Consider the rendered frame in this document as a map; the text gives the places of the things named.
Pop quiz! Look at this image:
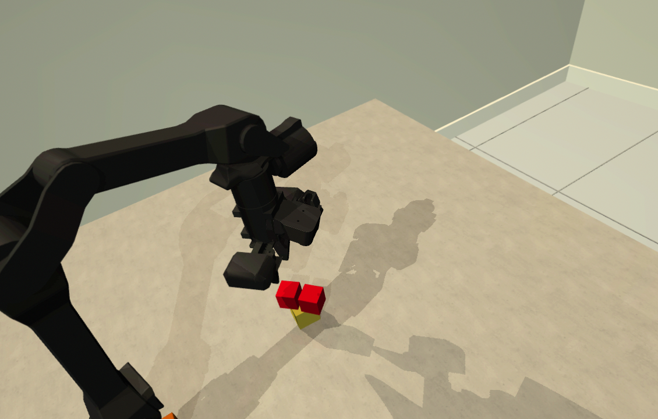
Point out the red cube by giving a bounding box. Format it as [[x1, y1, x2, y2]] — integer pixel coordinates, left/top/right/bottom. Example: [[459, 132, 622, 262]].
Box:
[[276, 280, 302, 310], [298, 284, 326, 315]]

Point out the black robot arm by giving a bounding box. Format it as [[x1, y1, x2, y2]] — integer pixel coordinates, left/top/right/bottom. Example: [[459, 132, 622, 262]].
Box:
[[0, 105, 323, 419]]

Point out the yellow cube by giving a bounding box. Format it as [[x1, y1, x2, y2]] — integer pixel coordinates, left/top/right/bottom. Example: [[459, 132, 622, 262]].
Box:
[[290, 306, 321, 330]]

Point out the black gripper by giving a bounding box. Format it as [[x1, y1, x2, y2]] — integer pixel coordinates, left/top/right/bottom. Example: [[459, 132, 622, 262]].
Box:
[[223, 187, 304, 290]]

